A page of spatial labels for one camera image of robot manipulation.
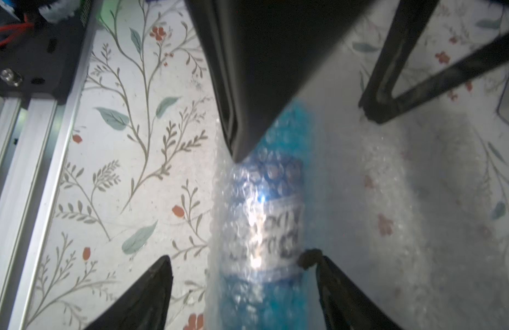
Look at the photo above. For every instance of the aluminium front rail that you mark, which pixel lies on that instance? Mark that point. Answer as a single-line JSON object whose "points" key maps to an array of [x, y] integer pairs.
{"points": [[33, 146]]}

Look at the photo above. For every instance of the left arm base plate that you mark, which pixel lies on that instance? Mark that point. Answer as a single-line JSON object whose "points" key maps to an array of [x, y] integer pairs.
{"points": [[44, 62]]}

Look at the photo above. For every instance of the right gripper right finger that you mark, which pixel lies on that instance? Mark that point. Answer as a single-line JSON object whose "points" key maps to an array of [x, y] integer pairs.
{"points": [[344, 304]]}

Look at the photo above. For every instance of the bubble wrap sheet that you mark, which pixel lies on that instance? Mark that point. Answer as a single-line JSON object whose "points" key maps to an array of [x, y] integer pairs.
{"points": [[414, 211]]}

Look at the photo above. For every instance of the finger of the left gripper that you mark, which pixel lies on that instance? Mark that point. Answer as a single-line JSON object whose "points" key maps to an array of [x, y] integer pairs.
{"points": [[411, 17], [259, 55]]}

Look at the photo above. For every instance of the blue liquid glass bottle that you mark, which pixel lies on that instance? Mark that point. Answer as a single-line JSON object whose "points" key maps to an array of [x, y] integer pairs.
{"points": [[254, 281]]}

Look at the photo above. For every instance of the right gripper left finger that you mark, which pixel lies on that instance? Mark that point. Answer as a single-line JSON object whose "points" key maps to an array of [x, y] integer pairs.
{"points": [[145, 304]]}

